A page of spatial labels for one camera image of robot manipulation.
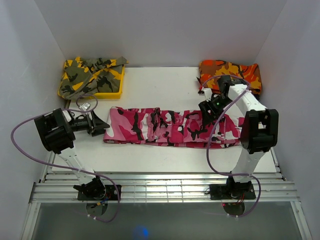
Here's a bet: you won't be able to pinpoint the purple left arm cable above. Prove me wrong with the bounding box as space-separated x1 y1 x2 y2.
10 94 121 224

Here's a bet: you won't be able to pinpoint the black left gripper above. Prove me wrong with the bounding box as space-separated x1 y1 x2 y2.
70 110 110 137

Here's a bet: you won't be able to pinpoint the yellow plastic tray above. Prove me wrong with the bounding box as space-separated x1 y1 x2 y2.
56 63 126 100

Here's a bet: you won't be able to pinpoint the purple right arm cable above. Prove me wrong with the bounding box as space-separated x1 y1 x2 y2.
198 74 262 218

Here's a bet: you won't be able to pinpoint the aluminium rail frame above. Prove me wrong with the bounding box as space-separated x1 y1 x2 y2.
21 140 312 240

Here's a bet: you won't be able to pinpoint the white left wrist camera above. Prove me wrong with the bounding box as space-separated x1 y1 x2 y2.
78 102 91 112

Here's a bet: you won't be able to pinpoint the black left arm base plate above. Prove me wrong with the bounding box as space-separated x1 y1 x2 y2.
76 184 122 201

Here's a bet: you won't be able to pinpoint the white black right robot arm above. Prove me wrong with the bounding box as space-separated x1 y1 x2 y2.
198 75 279 202

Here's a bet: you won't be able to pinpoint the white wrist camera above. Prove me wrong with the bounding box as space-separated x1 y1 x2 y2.
198 87 214 102
78 102 91 112

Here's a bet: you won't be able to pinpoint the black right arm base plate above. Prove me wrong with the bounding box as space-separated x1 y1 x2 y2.
209 183 256 200

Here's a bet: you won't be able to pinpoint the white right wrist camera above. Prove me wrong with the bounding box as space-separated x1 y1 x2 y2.
198 87 214 102

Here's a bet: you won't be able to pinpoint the green yellow camouflage trousers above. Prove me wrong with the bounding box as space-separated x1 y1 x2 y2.
57 56 129 100

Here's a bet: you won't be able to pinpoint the pink camouflage trousers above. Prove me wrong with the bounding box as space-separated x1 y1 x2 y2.
103 106 244 149

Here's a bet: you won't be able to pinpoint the orange camouflage folded trousers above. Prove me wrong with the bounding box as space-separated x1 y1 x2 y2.
197 59 263 98

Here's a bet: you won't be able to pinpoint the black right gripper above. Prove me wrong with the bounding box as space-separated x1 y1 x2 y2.
197 95 233 127

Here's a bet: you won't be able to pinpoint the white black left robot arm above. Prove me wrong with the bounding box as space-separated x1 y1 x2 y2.
34 108 110 200

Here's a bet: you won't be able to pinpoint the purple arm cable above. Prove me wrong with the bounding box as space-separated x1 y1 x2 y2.
198 74 262 218
10 94 121 224

